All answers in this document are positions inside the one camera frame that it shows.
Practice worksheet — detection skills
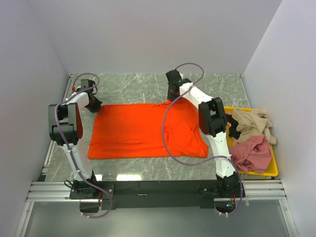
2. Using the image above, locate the black base crossbar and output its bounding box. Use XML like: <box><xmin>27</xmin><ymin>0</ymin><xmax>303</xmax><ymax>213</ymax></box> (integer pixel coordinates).
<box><xmin>70</xmin><ymin>180</ymin><xmax>245</xmax><ymax>210</ymax></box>

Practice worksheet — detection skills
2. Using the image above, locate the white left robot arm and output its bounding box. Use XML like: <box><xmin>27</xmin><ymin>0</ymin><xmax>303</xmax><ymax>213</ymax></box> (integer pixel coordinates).
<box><xmin>48</xmin><ymin>79</ymin><xmax>102</xmax><ymax>198</ymax></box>

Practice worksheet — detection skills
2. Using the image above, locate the black t shirt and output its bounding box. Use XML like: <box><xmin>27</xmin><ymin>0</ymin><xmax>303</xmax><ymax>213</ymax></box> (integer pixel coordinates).
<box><xmin>226</xmin><ymin>114</ymin><xmax>241</xmax><ymax>140</ymax></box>

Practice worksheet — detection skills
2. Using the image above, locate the orange t shirt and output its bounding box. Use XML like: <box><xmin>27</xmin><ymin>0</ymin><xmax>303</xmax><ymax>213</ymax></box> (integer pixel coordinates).
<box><xmin>87</xmin><ymin>98</ymin><xmax>208</xmax><ymax>159</ymax></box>

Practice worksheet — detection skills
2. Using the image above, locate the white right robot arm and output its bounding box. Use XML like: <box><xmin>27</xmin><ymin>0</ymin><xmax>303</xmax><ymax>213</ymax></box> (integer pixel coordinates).
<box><xmin>161</xmin><ymin>69</ymin><xmax>243</xmax><ymax>197</ymax></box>

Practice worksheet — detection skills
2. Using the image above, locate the beige t shirt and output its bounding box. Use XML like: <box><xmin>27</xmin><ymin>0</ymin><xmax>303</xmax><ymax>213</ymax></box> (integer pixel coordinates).
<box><xmin>232</xmin><ymin>108</ymin><xmax>277</xmax><ymax>145</ymax></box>

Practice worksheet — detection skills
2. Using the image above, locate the pink t shirt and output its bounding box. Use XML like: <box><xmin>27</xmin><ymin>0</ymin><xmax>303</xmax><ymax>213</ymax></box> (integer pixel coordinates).
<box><xmin>229</xmin><ymin>135</ymin><xmax>272</xmax><ymax>173</ymax></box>

